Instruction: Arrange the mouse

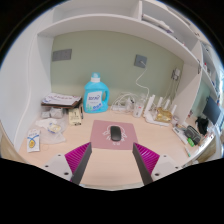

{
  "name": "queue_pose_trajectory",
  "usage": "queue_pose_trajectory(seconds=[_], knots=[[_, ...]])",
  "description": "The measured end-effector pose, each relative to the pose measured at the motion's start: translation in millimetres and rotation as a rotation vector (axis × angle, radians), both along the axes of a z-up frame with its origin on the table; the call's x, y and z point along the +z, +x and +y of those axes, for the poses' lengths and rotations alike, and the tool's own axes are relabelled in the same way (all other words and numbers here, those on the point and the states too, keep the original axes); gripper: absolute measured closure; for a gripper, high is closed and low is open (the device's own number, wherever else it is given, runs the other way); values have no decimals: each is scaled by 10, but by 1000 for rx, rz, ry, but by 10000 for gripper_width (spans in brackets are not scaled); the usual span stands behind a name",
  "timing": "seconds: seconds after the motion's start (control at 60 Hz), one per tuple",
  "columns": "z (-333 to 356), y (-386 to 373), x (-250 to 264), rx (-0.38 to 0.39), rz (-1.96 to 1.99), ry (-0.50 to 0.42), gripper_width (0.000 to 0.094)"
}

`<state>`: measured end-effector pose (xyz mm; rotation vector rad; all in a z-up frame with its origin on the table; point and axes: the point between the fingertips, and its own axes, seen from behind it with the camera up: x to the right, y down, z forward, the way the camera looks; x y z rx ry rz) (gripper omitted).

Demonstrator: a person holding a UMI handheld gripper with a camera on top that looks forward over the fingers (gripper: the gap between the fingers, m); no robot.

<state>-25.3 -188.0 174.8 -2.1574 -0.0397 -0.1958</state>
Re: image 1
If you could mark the crumpled clear plastic bag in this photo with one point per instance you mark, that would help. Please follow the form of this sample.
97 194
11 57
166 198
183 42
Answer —
53 131

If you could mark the white and green pen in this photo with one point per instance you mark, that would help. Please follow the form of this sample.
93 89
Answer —
187 151

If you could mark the white and blue packet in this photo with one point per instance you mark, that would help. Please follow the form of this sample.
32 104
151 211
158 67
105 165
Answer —
33 140

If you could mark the black pen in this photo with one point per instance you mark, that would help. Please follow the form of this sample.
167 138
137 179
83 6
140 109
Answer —
81 113

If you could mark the white remote control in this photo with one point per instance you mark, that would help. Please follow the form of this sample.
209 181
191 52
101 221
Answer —
180 135

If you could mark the grey blank wall plate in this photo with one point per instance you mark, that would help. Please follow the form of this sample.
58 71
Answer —
62 55

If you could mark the white wall charger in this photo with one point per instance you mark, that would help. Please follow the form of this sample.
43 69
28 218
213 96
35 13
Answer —
176 73

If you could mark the gold foil bag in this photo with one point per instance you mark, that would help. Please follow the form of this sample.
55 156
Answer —
163 115

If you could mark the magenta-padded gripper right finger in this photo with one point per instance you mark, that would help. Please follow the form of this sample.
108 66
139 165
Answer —
146 159

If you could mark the small yellowish box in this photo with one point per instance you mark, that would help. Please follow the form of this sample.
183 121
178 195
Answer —
74 117

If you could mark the black computer mouse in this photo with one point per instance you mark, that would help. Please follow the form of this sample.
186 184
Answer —
115 133

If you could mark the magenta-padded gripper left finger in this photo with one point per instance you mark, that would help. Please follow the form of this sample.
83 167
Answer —
78 158

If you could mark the pink mouse pad with drawing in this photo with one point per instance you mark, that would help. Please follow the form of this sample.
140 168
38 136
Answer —
98 140

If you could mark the blue detergent bottle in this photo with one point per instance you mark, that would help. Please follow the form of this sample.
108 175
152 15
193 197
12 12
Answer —
96 98

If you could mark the dark grey zip pouch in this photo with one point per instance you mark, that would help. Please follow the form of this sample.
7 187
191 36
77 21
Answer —
192 134

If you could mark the small green bottle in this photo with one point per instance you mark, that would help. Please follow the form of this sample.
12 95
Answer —
191 142

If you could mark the white router with antennas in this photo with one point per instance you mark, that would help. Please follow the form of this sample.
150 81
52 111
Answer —
150 106

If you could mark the stack of books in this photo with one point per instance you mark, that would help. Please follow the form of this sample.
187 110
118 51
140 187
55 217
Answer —
61 99

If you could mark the grey wall socket plate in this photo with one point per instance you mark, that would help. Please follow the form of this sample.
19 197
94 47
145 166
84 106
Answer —
140 61

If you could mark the small round white jar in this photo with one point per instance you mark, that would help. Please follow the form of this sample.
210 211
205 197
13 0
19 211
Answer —
175 120

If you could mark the black bag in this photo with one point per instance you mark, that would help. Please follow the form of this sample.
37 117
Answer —
202 125

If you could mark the dark computer monitor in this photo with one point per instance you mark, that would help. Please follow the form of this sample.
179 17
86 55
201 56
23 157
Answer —
212 110

